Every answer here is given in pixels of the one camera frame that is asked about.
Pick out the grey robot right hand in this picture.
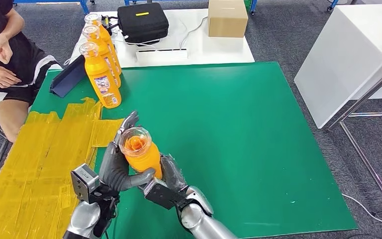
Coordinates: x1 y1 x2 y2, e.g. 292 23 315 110
159 154 189 194

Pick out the person's right hand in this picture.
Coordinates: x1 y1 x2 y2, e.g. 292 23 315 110
0 67 23 89

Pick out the person's left hand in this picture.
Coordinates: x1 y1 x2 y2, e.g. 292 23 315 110
0 33 14 65

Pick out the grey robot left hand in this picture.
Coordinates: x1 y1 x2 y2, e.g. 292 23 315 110
98 110 157 192

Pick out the orange detergent bottle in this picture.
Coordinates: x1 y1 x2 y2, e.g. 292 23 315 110
79 42 122 110
118 126 163 180
81 24 122 89
84 13 122 76

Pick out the person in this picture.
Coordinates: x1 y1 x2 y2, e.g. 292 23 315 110
0 0 63 143

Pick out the dark blue tablet case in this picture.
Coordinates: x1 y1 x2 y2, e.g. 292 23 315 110
49 54 87 99

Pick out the green table mat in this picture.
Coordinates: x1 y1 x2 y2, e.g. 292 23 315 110
29 61 358 239

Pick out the yellow tape patch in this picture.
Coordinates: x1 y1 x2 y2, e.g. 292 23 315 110
0 97 126 239

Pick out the black handheld controller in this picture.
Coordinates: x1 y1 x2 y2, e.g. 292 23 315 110
101 15 113 35

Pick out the white power strip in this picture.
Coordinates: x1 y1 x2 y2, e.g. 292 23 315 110
135 48 189 63

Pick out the white low table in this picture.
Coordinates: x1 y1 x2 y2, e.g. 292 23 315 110
66 8 256 69

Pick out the black carrying case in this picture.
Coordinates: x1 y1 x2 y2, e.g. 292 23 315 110
117 2 170 45

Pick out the brown cardboard box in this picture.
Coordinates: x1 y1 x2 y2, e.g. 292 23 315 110
207 0 249 38

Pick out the white tilted table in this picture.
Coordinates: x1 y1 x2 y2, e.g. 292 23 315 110
293 3 382 130

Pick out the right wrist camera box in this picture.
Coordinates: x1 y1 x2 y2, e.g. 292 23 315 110
140 178 191 211

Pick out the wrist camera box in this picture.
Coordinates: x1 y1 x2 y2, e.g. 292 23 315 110
70 164 100 204
140 178 191 211

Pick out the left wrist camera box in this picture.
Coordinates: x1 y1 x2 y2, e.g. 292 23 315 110
70 164 100 204

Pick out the white table cable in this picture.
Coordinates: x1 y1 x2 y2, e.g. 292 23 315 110
112 32 162 46
179 15 209 49

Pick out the white floor cable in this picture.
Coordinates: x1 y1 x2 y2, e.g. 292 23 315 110
342 193 382 236

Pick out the steel table frame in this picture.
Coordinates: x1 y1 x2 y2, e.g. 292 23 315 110
324 46 382 220

